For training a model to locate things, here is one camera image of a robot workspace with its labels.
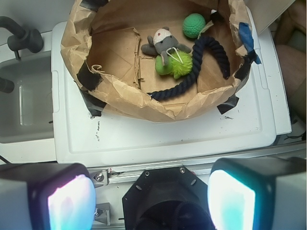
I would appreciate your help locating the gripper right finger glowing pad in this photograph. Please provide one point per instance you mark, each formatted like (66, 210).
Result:
(261, 193)

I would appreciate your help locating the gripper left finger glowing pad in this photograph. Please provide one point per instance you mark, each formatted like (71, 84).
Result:
(46, 196)

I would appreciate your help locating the dark blue rope toy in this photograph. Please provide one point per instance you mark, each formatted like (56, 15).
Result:
(218, 52)

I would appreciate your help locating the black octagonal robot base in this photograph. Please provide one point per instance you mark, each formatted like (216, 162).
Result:
(167, 199)

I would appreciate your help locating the white plastic tray lid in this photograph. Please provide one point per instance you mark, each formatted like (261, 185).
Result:
(260, 115)

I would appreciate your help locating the green spiky plush toy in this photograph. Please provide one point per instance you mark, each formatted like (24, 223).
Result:
(179, 64)

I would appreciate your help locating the grey faucet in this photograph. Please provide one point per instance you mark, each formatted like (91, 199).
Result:
(21, 38)

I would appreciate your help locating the blue tape strip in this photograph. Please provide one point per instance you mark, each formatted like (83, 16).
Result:
(248, 42)

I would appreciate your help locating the brown paper bag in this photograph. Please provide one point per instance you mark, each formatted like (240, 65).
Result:
(101, 48)

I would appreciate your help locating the grey plush mouse toy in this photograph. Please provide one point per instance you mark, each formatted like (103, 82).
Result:
(163, 43)

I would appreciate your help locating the green knit ball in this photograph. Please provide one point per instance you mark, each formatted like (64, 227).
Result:
(193, 25)

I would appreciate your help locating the metal corner bracket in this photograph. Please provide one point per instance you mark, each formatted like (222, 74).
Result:
(101, 177)

